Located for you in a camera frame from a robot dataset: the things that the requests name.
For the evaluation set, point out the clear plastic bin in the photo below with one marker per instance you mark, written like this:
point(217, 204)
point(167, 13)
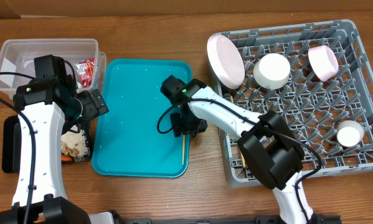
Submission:
point(15, 49)

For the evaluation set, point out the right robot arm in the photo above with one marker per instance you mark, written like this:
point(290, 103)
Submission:
point(272, 153)

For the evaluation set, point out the small white cup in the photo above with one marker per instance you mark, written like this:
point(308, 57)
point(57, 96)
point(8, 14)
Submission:
point(349, 133)

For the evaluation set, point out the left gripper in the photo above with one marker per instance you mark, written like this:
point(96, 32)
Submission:
point(91, 110)

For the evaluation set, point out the teal serving tray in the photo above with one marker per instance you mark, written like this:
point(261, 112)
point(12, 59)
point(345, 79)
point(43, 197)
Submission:
point(127, 140)

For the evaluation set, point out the white bowl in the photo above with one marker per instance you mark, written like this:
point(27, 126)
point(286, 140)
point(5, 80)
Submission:
point(272, 71)

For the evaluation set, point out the black plastic tray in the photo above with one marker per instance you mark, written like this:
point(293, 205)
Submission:
point(11, 145)

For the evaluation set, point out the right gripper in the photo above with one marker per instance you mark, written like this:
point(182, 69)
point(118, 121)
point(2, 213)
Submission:
point(181, 128)

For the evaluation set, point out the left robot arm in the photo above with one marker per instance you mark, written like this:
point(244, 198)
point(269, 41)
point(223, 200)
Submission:
point(48, 107)

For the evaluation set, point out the white rice pile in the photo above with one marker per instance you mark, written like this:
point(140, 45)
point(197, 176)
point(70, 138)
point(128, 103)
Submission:
point(78, 141)

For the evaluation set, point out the peanut pile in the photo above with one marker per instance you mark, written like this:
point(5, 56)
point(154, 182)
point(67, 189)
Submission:
point(67, 151)

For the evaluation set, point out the wooden chopstick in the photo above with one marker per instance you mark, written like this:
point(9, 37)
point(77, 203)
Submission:
point(242, 157)
point(183, 149)

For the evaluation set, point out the orange carrot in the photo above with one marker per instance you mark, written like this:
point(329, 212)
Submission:
point(66, 159)

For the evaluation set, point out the red snack wrapper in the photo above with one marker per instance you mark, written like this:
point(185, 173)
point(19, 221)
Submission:
point(85, 71)

